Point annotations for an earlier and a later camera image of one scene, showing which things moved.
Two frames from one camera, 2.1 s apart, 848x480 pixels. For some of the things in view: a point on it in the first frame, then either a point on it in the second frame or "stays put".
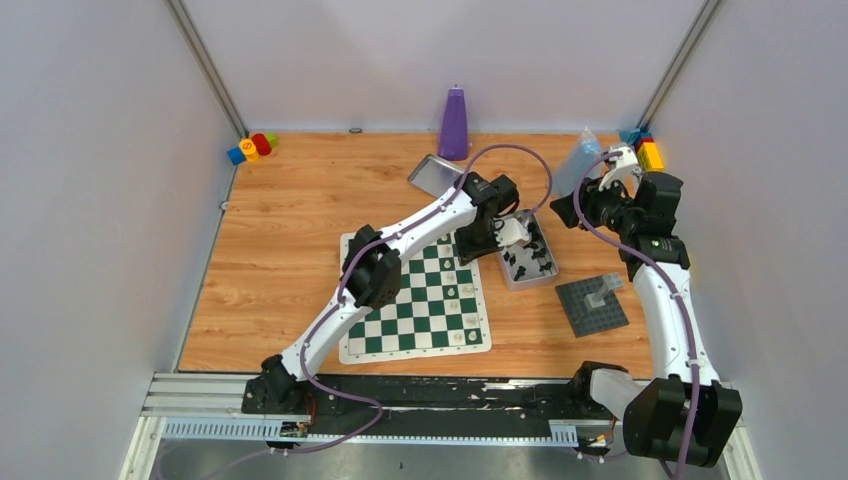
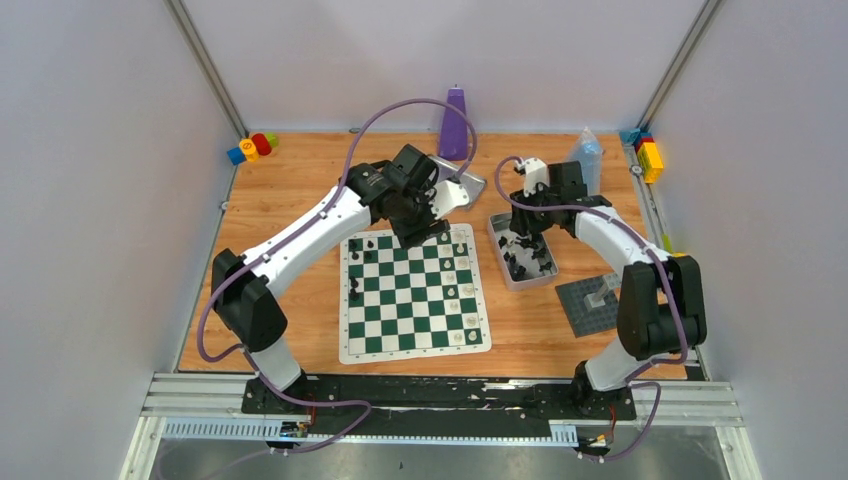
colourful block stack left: x=251 y=149 stays put
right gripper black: x=590 y=195 to x=523 y=223
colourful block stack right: x=649 y=156 stays put
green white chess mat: x=438 y=312 stays put
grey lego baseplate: x=583 y=322 stays put
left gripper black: x=474 y=240 to x=416 y=225
